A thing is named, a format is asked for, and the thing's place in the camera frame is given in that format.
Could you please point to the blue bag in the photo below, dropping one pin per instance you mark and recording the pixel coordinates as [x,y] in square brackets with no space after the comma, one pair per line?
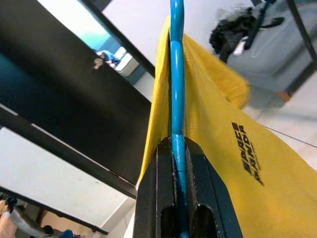
[106,55]

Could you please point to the grey hard case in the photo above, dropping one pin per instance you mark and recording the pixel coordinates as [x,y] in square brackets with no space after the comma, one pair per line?
[272,62]

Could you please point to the blue plastic hanger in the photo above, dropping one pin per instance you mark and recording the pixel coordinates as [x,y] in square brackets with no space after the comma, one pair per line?
[177,74]

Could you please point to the white shelf unit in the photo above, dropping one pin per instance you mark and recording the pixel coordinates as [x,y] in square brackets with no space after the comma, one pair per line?
[127,62]

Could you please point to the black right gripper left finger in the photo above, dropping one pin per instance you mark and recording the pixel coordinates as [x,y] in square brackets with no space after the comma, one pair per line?
[153,198]

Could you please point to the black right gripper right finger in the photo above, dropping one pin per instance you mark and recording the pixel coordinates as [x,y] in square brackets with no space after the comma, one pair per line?
[210,205]

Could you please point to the yellow printed garment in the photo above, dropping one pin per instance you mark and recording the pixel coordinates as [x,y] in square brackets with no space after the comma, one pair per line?
[284,186]

